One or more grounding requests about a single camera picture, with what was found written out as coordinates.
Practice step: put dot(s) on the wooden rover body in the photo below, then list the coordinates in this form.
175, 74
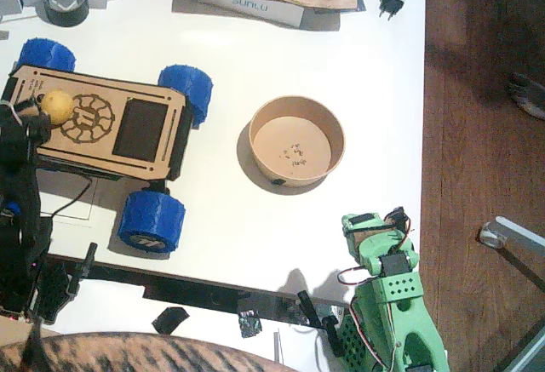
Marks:
140, 133

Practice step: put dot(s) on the black clamp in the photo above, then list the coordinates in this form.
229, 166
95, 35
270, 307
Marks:
334, 338
308, 308

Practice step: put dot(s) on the long black strip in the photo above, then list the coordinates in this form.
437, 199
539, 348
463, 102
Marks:
191, 289

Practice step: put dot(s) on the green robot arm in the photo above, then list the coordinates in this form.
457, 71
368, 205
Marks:
396, 291

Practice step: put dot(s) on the white paper with outline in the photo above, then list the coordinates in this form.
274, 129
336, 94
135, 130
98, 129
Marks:
81, 214

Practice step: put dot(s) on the flat black tape piece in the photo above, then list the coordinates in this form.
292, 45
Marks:
170, 320

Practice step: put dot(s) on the brown paper bowl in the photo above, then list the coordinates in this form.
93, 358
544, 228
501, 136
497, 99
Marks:
294, 150

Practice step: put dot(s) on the black tape roll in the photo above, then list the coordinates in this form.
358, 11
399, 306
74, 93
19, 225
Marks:
76, 14

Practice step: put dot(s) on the grey metal bar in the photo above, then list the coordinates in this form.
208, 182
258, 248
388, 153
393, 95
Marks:
532, 355

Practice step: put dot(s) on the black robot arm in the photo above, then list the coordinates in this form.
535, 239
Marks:
21, 202

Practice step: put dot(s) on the blue rover wheel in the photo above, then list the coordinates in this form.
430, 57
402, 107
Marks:
47, 53
187, 84
151, 219
10, 208

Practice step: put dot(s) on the grey metal chair leg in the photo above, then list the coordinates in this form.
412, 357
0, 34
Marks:
515, 233

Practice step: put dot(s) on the black camera with cardboard mount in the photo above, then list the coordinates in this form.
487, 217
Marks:
396, 219

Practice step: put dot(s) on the white printed cardboard box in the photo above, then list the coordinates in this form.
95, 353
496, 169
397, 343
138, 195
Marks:
255, 8

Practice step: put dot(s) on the yellow lemon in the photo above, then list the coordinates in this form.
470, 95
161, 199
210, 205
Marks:
59, 106

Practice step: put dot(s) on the brown striped fabric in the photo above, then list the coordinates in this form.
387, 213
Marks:
127, 355

